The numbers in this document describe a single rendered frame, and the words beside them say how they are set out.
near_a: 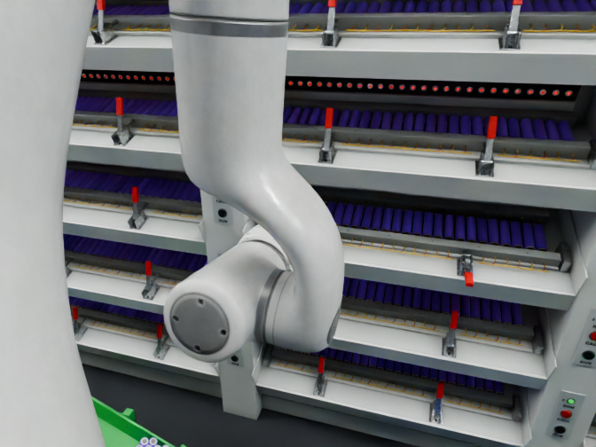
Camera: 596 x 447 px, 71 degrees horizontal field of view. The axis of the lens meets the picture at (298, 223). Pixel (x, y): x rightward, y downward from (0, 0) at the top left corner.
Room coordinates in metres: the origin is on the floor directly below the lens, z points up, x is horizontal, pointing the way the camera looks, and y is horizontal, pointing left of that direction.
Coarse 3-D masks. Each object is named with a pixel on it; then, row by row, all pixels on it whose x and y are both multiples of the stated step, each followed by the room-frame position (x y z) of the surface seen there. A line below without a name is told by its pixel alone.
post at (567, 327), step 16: (592, 96) 0.78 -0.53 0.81; (560, 208) 0.78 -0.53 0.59; (576, 224) 0.68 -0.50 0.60; (592, 224) 0.62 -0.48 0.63; (592, 240) 0.60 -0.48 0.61; (592, 256) 0.59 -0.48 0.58; (592, 272) 0.59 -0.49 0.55; (592, 288) 0.59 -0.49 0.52; (576, 304) 0.59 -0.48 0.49; (592, 304) 0.58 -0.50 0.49; (560, 320) 0.62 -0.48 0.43; (576, 320) 0.59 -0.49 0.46; (560, 336) 0.60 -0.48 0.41; (576, 336) 0.59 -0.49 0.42; (560, 352) 0.59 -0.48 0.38; (560, 368) 0.59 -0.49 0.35; (576, 368) 0.58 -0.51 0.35; (592, 368) 0.57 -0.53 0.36; (560, 384) 0.59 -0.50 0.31; (576, 384) 0.58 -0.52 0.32; (592, 384) 0.57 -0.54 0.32; (528, 400) 0.65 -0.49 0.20; (544, 400) 0.59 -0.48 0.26; (592, 400) 0.57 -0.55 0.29; (544, 416) 0.59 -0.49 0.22; (592, 416) 0.57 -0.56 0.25; (544, 432) 0.58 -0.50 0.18; (576, 432) 0.57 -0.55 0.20
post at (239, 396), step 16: (208, 208) 0.78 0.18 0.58; (208, 224) 0.78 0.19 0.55; (224, 224) 0.77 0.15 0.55; (240, 224) 0.76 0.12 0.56; (208, 240) 0.79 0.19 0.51; (224, 240) 0.77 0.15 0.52; (208, 256) 0.79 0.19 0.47; (256, 352) 0.78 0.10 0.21; (224, 368) 0.78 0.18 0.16; (240, 368) 0.77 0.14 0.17; (224, 384) 0.78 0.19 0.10; (240, 384) 0.77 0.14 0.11; (224, 400) 0.79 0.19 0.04; (240, 400) 0.77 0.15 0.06; (256, 400) 0.77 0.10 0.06; (256, 416) 0.76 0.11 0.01
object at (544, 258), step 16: (368, 240) 0.74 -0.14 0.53; (384, 240) 0.73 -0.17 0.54; (400, 240) 0.72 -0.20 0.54; (416, 240) 0.71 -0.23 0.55; (432, 240) 0.71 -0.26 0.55; (448, 240) 0.71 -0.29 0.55; (432, 256) 0.69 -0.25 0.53; (448, 256) 0.68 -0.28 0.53; (480, 256) 0.68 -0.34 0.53; (496, 256) 0.67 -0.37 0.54; (512, 256) 0.66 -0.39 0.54; (528, 256) 0.66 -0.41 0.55; (544, 256) 0.65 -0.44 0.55; (560, 256) 0.65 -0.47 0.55
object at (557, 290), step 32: (256, 224) 0.81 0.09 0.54; (352, 256) 0.72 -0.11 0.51; (384, 256) 0.71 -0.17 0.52; (416, 256) 0.70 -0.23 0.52; (576, 256) 0.63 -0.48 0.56; (448, 288) 0.66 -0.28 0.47; (480, 288) 0.64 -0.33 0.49; (512, 288) 0.62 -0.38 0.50; (544, 288) 0.61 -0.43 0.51; (576, 288) 0.59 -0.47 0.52
